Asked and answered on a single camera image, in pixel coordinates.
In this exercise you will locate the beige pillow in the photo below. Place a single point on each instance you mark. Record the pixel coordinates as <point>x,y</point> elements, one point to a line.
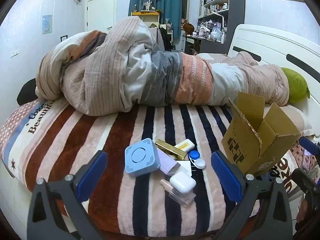
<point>292,116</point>

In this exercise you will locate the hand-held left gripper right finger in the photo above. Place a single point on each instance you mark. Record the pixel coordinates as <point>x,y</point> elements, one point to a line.
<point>226,177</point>

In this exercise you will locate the white door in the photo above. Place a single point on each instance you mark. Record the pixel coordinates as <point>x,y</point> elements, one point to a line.
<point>101,12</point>

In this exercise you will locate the striped pink and grey duvet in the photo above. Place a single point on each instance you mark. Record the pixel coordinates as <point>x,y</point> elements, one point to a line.
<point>112,80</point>

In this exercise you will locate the cluttered bookshelf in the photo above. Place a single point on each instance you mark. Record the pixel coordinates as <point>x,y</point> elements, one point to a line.
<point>215,7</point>

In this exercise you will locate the white card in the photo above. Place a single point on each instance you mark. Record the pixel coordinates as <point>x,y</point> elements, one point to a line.
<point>186,166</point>

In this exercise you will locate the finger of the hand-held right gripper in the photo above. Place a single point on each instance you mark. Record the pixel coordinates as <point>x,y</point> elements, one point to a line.
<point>306,180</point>
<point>308,145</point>

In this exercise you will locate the teal curtain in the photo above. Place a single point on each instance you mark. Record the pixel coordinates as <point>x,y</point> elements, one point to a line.
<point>165,0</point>

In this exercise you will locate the glass display case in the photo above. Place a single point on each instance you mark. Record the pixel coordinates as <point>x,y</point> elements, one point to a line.
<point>147,2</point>

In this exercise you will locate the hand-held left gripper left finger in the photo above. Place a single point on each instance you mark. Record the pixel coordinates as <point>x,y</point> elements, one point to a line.
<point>91,177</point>

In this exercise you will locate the white headboard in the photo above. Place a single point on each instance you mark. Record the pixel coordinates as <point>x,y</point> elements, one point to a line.
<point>275,42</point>

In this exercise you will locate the black wall fixture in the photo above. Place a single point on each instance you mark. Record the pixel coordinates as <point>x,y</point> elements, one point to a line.
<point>64,38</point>

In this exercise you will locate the small wall poster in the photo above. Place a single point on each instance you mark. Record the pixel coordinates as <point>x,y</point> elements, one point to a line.
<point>47,24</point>

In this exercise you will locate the cluttered desk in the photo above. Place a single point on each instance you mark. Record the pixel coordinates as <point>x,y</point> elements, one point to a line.
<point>200,38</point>

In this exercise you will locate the white light switch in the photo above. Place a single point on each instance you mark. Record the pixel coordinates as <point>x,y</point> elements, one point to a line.
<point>14,54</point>

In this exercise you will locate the lilac box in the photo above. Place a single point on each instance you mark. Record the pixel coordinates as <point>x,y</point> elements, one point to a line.
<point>166,163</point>

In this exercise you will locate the striped printed blanket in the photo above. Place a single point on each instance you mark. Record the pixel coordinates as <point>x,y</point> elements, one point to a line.
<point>100,135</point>

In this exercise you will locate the black clothes on chair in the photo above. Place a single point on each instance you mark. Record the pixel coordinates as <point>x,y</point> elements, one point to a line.
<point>166,40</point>

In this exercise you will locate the black cushion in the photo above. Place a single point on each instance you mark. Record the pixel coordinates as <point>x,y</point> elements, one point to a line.
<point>26,91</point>

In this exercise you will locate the white bottle with yellow label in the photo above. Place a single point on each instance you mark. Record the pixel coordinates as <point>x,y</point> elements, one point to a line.
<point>185,145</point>

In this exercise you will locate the blue and white lens case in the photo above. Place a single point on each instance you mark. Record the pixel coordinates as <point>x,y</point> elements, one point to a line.
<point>197,161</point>

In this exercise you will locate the blue square speaker device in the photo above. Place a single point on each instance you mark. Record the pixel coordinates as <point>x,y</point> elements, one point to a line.
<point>140,156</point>

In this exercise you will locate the gold box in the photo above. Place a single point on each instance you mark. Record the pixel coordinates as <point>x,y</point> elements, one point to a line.
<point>172,150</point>

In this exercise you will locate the white earbuds case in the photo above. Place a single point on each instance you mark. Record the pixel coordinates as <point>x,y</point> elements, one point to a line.
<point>181,182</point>

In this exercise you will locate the clear perfume bottle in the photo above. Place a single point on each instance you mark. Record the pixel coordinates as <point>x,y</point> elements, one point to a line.
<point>180,196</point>

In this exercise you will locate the cardboard box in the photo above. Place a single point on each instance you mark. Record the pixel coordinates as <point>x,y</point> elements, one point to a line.
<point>240,142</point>

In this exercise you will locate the green pillow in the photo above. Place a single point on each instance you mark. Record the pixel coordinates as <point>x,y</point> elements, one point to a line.
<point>296,85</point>

